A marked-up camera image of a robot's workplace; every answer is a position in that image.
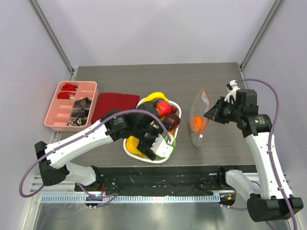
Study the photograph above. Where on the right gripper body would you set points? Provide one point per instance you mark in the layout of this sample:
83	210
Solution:
221	113

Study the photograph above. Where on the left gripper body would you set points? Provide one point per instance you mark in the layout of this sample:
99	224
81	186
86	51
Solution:
147	134

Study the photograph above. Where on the clear zip top bag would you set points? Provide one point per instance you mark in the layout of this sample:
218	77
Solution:
200	106

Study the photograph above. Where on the green white cabbage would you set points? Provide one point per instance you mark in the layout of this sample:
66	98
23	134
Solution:
167	139

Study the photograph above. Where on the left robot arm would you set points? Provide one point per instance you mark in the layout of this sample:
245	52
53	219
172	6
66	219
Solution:
54	160

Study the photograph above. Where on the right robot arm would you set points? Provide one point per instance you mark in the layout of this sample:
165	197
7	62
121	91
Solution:
272	199

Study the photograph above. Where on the white perforated fruit basket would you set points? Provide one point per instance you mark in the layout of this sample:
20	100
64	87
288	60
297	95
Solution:
175	109

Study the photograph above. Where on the yellow banana bunch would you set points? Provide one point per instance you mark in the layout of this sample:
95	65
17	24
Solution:
131	145

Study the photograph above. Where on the red apple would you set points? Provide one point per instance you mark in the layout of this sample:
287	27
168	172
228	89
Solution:
163	108

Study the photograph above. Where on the dark red mangosteen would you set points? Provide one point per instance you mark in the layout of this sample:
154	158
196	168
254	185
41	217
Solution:
173	120

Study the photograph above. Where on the red folded cloth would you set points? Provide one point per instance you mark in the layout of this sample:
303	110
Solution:
110	101

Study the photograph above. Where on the dark wrapped items in tray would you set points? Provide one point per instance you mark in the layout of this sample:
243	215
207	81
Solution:
80	113

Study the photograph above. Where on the pink compartment tray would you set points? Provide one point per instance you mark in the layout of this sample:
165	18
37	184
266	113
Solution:
59	111

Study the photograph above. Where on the red items in tray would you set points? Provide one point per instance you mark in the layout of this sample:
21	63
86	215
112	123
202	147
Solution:
68	91

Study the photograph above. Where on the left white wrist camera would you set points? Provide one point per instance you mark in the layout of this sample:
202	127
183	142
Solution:
162	148

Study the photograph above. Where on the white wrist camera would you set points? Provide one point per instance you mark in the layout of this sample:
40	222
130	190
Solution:
232	88
162	148

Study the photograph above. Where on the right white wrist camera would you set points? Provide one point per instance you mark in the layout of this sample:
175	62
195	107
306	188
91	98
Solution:
232	88

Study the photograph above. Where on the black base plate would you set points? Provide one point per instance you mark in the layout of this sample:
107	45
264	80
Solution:
165	181

